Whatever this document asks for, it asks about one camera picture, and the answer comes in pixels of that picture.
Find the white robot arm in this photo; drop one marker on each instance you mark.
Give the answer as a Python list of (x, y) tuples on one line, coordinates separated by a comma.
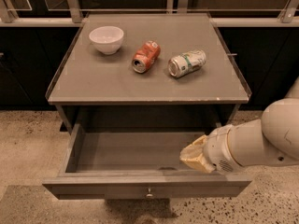
[(271, 140)]

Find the orange soda can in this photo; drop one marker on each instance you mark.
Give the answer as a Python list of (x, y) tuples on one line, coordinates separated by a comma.
[(146, 56)]

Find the white ceramic bowl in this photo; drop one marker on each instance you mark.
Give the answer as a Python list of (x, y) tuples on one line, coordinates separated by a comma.
[(107, 39)]

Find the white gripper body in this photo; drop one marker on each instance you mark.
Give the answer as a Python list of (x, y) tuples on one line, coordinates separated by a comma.
[(219, 149)]

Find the silver green soda can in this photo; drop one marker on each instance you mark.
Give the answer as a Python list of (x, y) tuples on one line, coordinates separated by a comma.
[(186, 63)]

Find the grey metal rail frame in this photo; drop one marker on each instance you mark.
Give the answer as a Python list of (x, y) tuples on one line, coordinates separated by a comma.
[(223, 13)]

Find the metal drawer knob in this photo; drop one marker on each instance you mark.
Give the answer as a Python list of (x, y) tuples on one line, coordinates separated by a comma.
[(149, 194)]

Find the grey drawer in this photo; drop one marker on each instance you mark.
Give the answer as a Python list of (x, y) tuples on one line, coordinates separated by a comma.
[(122, 164)]

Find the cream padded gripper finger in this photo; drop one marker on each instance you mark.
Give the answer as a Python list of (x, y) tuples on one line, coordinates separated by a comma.
[(193, 156)]

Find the grey drawer cabinet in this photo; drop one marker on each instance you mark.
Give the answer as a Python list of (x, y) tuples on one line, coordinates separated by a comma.
[(88, 77)]

